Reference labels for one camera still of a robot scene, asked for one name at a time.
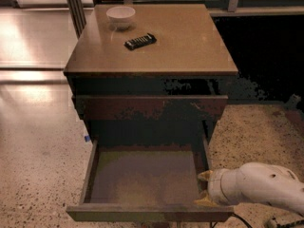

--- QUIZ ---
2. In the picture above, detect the black floor cable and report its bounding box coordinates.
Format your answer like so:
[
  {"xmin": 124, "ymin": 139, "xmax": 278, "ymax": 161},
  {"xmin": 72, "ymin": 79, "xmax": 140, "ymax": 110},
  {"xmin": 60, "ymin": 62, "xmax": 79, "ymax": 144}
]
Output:
[{"xmin": 210, "ymin": 213, "xmax": 304, "ymax": 228}]

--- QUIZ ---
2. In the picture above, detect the wooden drawer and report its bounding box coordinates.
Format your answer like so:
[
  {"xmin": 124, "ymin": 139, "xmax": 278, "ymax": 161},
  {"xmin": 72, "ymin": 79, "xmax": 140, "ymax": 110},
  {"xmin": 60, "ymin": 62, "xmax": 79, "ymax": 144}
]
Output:
[
  {"xmin": 66, "ymin": 142, "xmax": 234, "ymax": 222},
  {"xmin": 72, "ymin": 95, "xmax": 228, "ymax": 121}
]

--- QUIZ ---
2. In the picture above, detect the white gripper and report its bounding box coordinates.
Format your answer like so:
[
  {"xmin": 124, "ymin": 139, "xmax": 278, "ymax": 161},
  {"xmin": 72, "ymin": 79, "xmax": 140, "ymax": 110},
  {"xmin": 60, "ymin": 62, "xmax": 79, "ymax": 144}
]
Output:
[{"xmin": 195, "ymin": 169, "xmax": 241, "ymax": 207}]

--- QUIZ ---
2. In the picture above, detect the white ceramic bowl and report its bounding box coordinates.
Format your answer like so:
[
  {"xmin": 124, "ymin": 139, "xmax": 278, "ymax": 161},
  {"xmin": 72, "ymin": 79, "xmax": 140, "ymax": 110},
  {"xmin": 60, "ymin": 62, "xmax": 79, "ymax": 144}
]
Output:
[{"xmin": 106, "ymin": 6, "xmax": 136, "ymax": 29}]

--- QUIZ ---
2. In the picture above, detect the brown wooden drawer cabinet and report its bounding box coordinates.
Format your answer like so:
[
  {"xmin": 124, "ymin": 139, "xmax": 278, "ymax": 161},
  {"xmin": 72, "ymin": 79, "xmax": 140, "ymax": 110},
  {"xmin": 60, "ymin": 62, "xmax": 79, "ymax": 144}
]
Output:
[{"xmin": 64, "ymin": 5, "xmax": 238, "ymax": 148}]

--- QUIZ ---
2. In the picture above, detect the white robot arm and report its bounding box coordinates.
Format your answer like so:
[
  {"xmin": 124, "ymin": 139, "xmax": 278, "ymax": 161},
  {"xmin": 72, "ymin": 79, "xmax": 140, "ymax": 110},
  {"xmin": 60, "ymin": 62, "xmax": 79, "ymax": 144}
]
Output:
[{"xmin": 195, "ymin": 162, "xmax": 304, "ymax": 216}]

